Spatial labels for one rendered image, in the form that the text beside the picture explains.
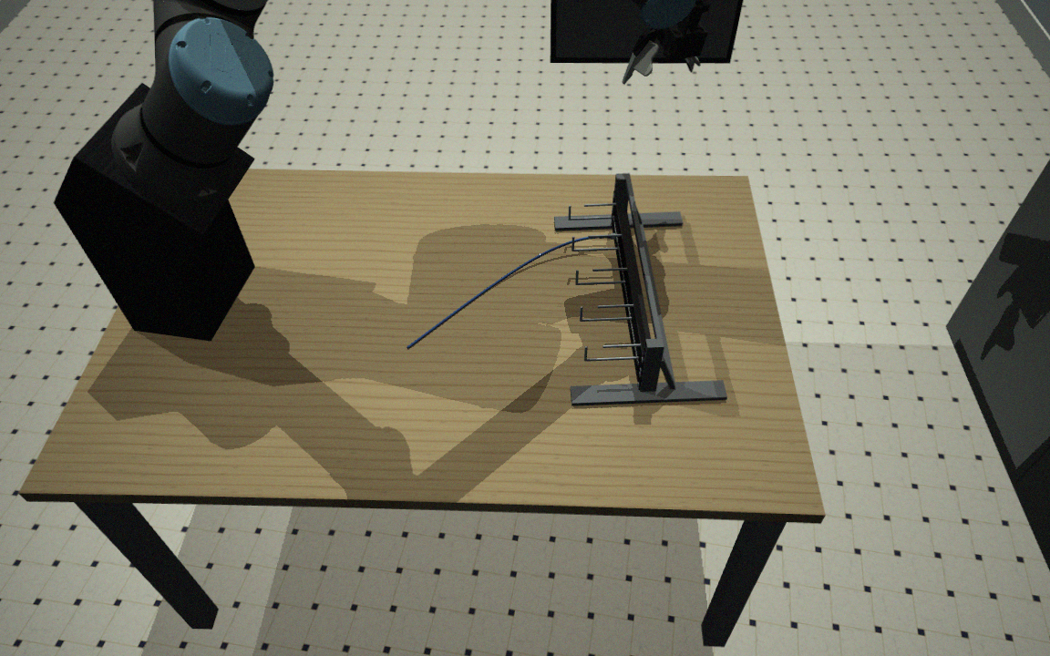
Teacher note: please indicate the black free-standing rack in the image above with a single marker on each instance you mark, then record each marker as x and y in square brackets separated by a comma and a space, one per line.
[648, 358]

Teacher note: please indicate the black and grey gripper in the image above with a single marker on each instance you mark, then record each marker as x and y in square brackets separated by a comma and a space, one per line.
[689, 43]

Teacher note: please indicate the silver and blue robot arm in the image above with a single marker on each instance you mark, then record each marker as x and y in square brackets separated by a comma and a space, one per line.
[211, 82]

